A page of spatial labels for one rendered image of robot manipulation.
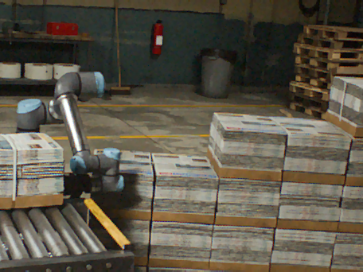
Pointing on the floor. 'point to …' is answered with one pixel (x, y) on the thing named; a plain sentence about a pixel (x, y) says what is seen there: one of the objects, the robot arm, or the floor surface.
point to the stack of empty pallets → (319, 101)
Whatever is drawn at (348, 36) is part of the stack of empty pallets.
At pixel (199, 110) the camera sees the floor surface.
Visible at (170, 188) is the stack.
